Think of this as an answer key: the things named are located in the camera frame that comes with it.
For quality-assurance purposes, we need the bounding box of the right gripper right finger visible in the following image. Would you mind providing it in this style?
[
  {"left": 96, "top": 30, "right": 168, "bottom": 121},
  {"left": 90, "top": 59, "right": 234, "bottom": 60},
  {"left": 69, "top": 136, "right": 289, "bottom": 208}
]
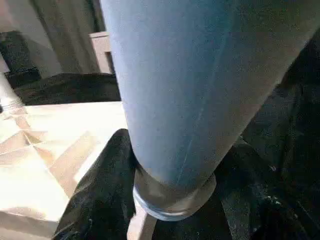
[{"left": 215, "top": 137, "right": 320, "bottom": 240}]

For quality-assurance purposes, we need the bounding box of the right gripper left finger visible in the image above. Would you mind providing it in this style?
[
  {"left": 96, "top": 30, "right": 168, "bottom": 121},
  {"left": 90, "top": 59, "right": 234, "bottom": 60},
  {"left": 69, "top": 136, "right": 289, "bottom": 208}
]
[{"left": 52, "top": 128, "right": 139, "bottom": 240}]

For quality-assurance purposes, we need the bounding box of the white plastic table top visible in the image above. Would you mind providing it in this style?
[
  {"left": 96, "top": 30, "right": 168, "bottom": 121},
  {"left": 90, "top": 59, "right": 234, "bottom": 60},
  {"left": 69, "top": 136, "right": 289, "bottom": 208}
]
[{"left": 0, "top": 100, "right": 162, "bottom": 240}]

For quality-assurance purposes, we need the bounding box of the white plastic table leg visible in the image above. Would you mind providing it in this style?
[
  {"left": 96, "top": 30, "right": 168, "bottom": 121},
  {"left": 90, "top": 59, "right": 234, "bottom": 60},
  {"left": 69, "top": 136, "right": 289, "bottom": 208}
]
[
  {"left": 99, "top": 0, "right": 320, "bottom": 222},
  {"left": 0, "top": 52, "right": 25, "bottom": 115}
]

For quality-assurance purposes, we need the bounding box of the black mat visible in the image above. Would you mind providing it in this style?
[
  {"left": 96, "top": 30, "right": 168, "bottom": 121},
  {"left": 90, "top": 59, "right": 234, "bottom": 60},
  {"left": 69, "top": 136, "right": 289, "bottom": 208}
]
[{"left": 12, "top": 30, "right": 320, "bottom": 240}]

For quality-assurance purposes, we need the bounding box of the white sideboard with glass doors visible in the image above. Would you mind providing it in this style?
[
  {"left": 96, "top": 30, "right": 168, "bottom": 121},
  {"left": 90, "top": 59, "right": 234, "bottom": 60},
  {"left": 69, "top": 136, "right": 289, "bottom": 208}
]
[{"left": 89, "top": 31, "right": 115, "bottom": 76}]

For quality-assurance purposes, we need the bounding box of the grey curtain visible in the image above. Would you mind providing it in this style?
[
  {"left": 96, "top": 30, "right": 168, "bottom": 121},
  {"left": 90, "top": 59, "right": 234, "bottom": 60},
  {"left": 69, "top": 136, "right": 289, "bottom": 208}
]
[{"left": 0, "top": 0, "right": 107, "bottom": 77}]

